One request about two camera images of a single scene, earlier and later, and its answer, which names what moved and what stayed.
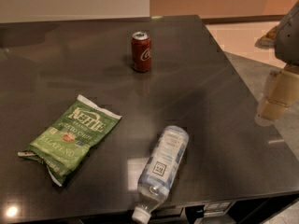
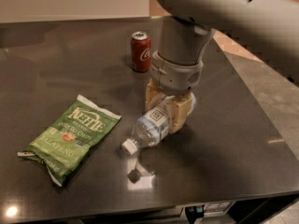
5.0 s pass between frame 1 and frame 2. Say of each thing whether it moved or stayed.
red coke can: stayed
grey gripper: moved
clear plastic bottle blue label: moved
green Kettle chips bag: stayed
